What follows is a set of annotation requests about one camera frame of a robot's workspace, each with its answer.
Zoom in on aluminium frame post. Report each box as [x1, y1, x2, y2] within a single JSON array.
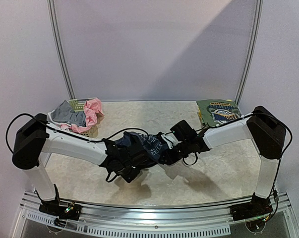
[[235, 0, 263, 105], [47, 0, 75, 99]]

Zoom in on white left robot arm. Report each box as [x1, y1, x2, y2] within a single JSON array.
[[11, 113, 148, 215]]

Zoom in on aluminium front rail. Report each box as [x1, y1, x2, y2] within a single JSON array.
[[12, 192, 299, 238]]

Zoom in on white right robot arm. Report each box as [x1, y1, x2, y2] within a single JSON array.
[[158, 106, 287, 216]]

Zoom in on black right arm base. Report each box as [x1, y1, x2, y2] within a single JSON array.
[[229, 189, 279, 222]]

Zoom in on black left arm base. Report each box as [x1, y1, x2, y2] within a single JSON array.
[[37, 184, 83, 221]]

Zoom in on beige perforated laundry basket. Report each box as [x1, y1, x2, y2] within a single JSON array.
[[48, 99, 100, 138]]

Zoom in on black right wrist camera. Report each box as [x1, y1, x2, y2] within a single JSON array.
[[170, 120, 197, 141]]

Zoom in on grey garment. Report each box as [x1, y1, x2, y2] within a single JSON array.
[[48, 100, 86, 126]]

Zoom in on green printed folded t-shirt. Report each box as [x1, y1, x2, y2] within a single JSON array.
[[196, 99, 248, 129]]

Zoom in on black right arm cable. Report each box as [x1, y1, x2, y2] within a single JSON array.
[[182, 113, 293, 199]]

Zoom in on pink garment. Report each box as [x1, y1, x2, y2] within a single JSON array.
[[60, 97, 105, 134]]

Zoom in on right aluminium frame post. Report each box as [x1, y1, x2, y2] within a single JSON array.
[[235, 0, 263, 105]]

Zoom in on left aluminium frame post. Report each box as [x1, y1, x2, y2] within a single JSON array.
[[47, 0, 75, 99]]

